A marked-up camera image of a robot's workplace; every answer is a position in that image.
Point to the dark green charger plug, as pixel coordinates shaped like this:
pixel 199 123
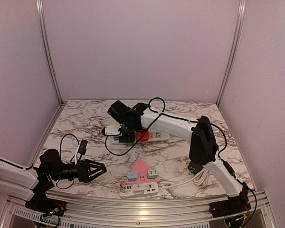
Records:
pixel 194 168

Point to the green plug adapter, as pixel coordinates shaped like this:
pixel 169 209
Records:
pixel 152 174

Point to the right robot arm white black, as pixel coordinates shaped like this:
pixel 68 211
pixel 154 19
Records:
pixel 204 150

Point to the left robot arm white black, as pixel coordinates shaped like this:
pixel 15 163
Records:
pixel 28 182

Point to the long white colourful power strip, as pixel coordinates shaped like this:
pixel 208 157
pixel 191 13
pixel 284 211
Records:
pixel 154 136

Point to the white charger plug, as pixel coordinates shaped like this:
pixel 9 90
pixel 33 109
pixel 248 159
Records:
pixel 138 188

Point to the red cube socket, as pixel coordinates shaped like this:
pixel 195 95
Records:
pixel 142 135

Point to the aluminium front rail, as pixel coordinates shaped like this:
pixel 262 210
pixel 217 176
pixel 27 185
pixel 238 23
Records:
pixel 93 212

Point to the right aluminium frame post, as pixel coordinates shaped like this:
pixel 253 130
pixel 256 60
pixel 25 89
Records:
pixel 233 51

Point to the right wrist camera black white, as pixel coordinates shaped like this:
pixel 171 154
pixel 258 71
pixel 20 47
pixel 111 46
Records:
pixel 112 130

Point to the left aluminium frame post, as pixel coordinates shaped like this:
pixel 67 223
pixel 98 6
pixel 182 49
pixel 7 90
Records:
pixel 46 47

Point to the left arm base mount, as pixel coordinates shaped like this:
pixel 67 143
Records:
pixel 48 212

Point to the pink triangular power socket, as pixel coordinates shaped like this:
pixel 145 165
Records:
pixel 142 168

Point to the aluminium frame post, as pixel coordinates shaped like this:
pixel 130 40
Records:
pixel 46 47
pixel 233 51

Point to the light blue charger plug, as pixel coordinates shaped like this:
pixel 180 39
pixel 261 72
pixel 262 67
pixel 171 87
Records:
pixel 132 176

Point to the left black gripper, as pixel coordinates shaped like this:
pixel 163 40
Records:
pixel 83 175

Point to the white power strip with USB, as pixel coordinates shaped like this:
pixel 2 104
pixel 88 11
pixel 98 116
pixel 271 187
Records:
pixel 150 189

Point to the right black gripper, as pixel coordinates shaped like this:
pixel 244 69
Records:
pixel 130 139

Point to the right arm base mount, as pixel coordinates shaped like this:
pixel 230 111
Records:
pixel 234 213

